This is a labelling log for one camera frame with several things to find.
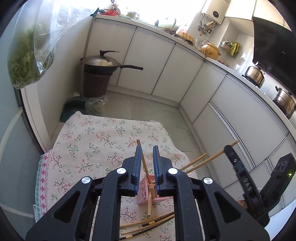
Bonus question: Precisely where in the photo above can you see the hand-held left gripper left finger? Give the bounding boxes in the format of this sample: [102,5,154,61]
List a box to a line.
[25,145,142,241]

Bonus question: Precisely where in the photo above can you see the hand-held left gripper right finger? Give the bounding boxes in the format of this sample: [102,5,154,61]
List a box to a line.
[153,145,270,241]

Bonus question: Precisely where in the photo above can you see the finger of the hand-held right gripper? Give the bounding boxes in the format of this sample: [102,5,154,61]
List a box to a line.
[224,145,254,198]

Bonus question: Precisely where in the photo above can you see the pink perforated utensil holder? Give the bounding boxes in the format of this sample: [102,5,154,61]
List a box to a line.
[138,175,174,206]

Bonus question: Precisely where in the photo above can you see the black chopstick with gold band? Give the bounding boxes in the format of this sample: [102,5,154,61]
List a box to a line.
[119,224,169,240]
[142,214,175,226]

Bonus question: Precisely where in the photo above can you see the floral tablecloth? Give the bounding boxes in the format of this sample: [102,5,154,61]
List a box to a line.
[35,111,199,241]

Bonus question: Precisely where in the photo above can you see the clear plastic bag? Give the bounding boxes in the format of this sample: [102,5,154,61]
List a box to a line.
[85,95,109,116]

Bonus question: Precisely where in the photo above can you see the large steel pot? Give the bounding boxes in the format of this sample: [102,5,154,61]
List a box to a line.
[272,86,296,120]

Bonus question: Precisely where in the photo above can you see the brown trash bin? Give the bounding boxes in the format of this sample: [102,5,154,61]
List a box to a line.
[83,70,112,98]

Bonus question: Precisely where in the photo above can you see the small steel pot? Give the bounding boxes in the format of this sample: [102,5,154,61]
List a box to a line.
[242,61,266,89]

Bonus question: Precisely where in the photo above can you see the white kitchen cabinets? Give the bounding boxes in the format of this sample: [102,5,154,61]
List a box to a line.
[87,17,296,209]

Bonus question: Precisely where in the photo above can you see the white kitchen countertop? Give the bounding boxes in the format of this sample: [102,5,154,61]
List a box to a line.
[95,13,296,133]

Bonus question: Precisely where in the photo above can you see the dark wok with lid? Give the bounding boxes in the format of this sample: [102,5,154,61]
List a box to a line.
[80,50,144,75]

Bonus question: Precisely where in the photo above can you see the yellow snack packets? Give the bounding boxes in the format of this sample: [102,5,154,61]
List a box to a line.
[228,42,241,57]

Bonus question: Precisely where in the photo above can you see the yellow clay pot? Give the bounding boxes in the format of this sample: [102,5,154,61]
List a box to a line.
[200,42,222,60]

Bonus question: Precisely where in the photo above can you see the wicker tray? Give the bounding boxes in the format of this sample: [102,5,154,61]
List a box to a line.
[174,31,195,43]

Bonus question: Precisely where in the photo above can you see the black range hood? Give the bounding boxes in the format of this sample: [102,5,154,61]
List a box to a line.
[252,16,292,70]

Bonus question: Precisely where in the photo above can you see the pale green basin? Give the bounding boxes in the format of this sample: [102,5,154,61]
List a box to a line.
[156,17,176,31]

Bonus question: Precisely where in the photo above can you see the water heater pipes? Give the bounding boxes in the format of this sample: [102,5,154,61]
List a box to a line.
[198,20,216,37]

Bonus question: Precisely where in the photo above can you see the plastic bag of greens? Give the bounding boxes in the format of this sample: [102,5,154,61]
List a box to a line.
[7,0,93,90]

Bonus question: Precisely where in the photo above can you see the bright window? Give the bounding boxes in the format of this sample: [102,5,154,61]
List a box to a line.
[111,0,208,26]

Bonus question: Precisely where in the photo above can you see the white water heater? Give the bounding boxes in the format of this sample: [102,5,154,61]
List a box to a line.
[201,0,228,25]

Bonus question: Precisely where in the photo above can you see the white upper cabinet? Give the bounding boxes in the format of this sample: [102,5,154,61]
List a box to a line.
[224,0,258,20]

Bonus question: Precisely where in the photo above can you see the long-handled green dustpan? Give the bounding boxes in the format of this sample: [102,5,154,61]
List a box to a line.
[60,8,100,123]

